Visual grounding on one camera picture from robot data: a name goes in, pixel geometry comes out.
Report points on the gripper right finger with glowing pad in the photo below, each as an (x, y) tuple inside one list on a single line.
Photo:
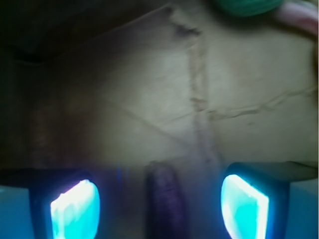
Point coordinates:
[(271, 200)]

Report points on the crumpled brown paper bag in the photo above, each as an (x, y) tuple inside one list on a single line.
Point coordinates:
[(122, 83)]

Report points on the pink plush bunny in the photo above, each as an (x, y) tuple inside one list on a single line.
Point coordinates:
[(302, 14)]

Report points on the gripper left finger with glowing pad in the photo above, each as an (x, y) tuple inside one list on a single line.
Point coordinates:
[(48, 204)]

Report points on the green foam ball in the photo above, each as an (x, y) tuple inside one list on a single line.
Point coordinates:
[(246, 8)]

